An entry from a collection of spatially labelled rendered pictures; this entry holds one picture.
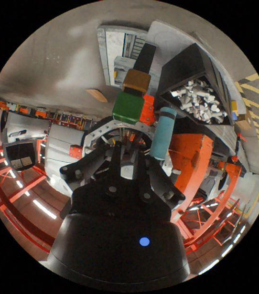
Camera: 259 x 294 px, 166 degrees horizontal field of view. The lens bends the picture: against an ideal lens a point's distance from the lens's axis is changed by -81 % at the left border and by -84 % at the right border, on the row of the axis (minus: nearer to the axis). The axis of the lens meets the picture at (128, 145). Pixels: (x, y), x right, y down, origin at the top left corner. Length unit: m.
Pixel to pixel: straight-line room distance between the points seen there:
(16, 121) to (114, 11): 2.55
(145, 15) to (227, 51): 0.52
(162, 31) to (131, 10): 0.49
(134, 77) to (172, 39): 0.15
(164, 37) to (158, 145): 0.40
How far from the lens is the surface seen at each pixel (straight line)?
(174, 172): 0.38
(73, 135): 1.00
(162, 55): 0.28
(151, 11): 0.69
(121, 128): 0.61
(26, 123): 2.71
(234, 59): 0.84
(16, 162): 3.63
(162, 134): 0.42
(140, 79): 0.15
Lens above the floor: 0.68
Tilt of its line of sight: 4 degrees up
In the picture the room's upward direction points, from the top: 164 degrees counter-clockwise
